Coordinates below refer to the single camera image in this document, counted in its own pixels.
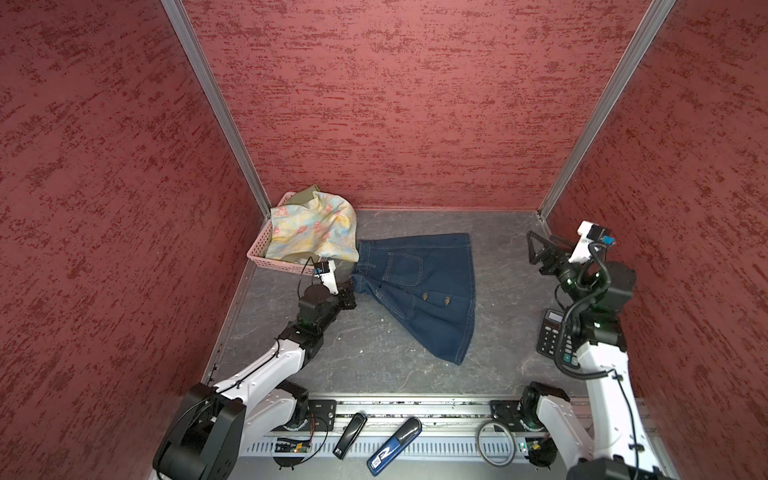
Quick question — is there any blue denim skirt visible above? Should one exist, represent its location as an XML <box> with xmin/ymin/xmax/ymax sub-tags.
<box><xmin>352</xmin><ymin>233</ymin><xmax>476</xmax><ymax>365</ymax></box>

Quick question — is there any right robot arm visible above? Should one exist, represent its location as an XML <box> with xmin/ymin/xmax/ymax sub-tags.
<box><xmin>519</xmin><ymin>224</ymin><xmax>665</xmax><ymax>479</ymax></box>

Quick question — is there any right circuit board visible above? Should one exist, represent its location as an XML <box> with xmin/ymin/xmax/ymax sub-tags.
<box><xmin>525</xmin><ymin>437</ymin><xmax>558</xmax><ymax>469</ymax></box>

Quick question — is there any black calculator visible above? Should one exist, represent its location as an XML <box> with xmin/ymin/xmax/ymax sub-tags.
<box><xmin>536</xmin><ymin>309</ymin><xmax>579</xmax><ymax>369</ymax></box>

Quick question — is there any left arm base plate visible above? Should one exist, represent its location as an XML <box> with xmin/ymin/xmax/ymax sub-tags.
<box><xmin>298</xmin><ymin>399</ymin><xmax>338</xmax><ymax>432</ymax></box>

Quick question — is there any right aluminium corner post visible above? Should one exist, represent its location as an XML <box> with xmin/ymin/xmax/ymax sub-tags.
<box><xmin>538</xmin><ymin>0</ymin><xmax>676</xmax><ymax>225</ymax></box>

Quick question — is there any aluminium front rail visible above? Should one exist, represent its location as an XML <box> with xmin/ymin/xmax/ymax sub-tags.
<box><xmin>240</xmin><ymin>393</ymin><xmax>552</xmax><ymax>466</ymax></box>

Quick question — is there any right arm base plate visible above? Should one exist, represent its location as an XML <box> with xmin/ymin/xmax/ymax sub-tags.
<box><xmin>489</xmin><ymin>400</ymin><xmax>544</xmax><ymax>432</ymax></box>

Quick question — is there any aluminium corner post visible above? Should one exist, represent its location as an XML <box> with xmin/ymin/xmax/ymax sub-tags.
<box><xmin>538</xmin><ymin>0</ymin><xmax>676</xmax><ymax>225</ymax></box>
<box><xmin>161</xmin><ymin>0</ymin><xmax>271</xmax><ymax>219</ymax></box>

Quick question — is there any olive green garment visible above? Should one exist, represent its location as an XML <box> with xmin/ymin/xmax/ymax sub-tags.
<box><xmin>284</xmin><ymin>185</ymin><xmax>320</xmax><ymax>207</ymax></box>

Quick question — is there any pink plastic basket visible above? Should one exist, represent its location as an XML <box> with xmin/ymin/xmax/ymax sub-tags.
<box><xmin>247</xmin><ymin>219</ymin><xmax>312</xmax><ymax>275</ymax></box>

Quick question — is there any left aluminium corner post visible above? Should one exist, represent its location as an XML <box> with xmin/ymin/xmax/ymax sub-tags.
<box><xmin>161</xmin><ymin>0</ymin><xmax>271</xmax><ymax>219</ymax></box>

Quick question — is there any left circuit board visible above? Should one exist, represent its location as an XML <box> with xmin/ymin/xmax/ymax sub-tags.
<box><xmin>272</xmin><ymin>437</ymin><xmax>313</xmax><ymax>470</ymax></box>

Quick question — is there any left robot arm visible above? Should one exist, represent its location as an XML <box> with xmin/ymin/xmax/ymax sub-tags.
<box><xmin>152</xmin><ymin>280</ymin><xmax>356</xmax><ymax>479</ymax></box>

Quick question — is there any circuit board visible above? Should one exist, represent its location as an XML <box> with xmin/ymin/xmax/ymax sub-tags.
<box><xmin>272</xmin><ymin>437</ymin><xmax>313</xmax><ymax>470</ymax></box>
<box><xmin>525</xmin><ymin>437</ymin><xmax>558</xmax><ymax>469</ymax></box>

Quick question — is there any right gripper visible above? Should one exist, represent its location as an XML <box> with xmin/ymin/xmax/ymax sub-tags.
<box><xmin>525</xmin><ymin>230</ymin><xmax>591</xmax><ymax>303</ymax></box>

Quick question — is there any grey coiled cable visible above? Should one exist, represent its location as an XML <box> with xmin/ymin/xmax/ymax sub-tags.
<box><xmin>476</xmin><ymin>419</ymin><xmax>517</xmax><ymax>469</ymax></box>

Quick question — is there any blue black handheld device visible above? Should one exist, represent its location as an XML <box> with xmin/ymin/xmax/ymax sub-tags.
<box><xmin>366</xmin><ymin>417</ymin><xmax>422</xmax><ymax>477</ymax></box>

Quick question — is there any pastel floral skirt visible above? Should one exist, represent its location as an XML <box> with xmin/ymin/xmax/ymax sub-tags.
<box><xmin>265</xmin><ymin>191</ymin><xmax>359</xmax><ymax>263</ymax></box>

